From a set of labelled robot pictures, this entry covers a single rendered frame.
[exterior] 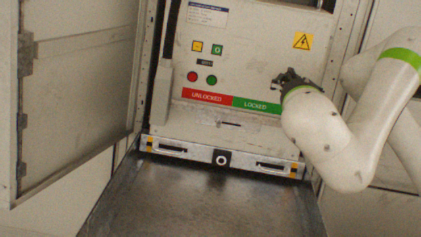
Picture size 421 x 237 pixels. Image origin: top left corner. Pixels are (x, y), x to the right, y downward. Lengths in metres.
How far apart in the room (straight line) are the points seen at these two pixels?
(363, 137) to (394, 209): 0.90
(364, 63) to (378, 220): 0.75
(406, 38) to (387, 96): 0.20
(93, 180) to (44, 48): 0.76
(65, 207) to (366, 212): 1.17
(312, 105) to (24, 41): 0.63
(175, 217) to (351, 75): 0.62
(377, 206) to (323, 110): 0.98
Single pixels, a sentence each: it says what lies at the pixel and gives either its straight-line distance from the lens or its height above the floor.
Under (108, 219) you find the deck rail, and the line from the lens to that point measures 1.13.
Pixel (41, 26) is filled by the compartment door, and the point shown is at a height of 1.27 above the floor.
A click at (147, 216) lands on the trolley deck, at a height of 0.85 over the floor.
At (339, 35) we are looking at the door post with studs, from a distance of 1.53.
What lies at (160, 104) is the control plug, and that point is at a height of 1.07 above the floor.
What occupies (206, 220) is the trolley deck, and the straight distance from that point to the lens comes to 1.18.
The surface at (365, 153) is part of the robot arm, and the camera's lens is 0.90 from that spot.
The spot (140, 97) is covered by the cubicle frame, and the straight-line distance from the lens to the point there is 1.59.
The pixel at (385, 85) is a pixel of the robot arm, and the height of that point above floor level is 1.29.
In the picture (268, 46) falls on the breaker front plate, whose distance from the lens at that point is 1.32.
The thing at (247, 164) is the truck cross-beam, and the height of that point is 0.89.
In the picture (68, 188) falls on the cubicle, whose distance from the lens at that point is 1.80.
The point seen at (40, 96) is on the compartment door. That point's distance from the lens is 1.18.
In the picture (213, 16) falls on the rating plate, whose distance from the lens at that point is 1.30.
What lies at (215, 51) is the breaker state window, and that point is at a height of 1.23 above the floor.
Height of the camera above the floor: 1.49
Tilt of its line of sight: 20 degrees down
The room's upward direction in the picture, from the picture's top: 10 degrees clockwise
